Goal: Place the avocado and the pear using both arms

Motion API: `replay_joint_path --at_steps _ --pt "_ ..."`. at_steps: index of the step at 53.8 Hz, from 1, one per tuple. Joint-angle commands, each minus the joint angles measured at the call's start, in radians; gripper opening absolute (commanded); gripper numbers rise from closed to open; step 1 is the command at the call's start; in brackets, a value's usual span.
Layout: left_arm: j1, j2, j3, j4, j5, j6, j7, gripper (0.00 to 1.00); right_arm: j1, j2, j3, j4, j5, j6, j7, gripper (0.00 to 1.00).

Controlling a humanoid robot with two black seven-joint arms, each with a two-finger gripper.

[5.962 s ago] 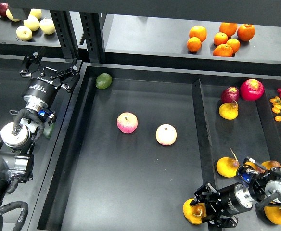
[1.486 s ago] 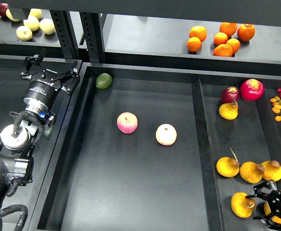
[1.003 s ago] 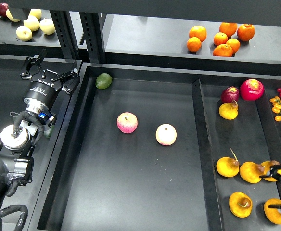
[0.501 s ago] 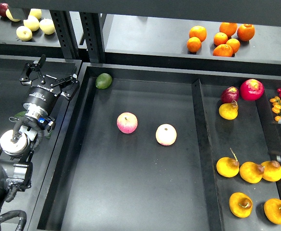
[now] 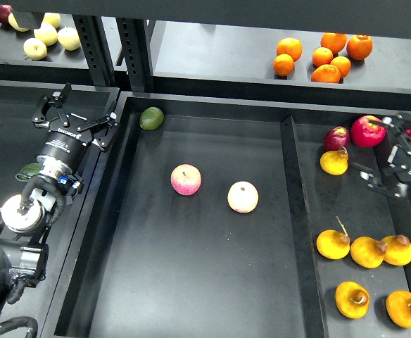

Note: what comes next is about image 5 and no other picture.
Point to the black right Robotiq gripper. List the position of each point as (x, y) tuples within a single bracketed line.
[(399, 159)]

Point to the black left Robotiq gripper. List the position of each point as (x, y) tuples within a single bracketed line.
[(69, 137)]

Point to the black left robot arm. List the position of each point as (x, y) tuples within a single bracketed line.
[(52, 181)]

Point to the green avocado upper of cluster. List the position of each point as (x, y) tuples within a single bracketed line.
[(29, 170)]

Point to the green avocado at tray corner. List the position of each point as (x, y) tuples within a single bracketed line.
[(151, 118)]

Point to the pale yellow pear front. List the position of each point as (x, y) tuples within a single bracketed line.
[(35, 49)]

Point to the pale yellow pear middle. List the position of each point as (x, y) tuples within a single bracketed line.
[(46, 33)]

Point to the pale yellow pear top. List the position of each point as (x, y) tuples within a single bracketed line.
[(54, 19)]

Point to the yellow pear middle right tray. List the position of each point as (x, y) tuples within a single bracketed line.
[(368, 252)]

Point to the yellow pear with long stem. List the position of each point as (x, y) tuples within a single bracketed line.
[(333, 244)]

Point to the pale yellow pear under label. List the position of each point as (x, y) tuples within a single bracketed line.
[(14, 24)]

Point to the dark red apple right tray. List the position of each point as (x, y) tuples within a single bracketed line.
[(336, 138)]

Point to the black right tray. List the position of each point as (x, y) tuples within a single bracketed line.
[(317, 201)]

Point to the orange right of centre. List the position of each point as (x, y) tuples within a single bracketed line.
[(343, 64)]

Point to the orange front of group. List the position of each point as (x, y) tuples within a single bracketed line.
[(326, 73)]

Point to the orange top right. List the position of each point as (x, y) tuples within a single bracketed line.
[(359, 47)]

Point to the small orange centre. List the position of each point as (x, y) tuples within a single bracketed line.
[(322, 56)]

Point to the orange top centre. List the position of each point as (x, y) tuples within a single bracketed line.
[(335, 42)]

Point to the pink red apple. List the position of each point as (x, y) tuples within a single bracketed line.
[(186, 179)]

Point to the dark red apple on shelf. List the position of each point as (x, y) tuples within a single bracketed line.
[(5, 11)]

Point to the orange far left bottom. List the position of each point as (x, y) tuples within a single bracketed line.
[(283, 65)]

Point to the orange far left top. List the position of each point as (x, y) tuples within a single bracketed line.
[(290, 46)]

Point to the pale peach apple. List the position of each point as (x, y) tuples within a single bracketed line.
[(242, 197)]

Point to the black centre tray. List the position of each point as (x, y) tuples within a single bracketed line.
[(190, 266)]

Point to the black perforated rack post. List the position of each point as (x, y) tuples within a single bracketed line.
[(135, 44), (96, 51)]

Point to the black perforated rack post left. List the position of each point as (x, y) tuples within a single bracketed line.
[(96, 51)]

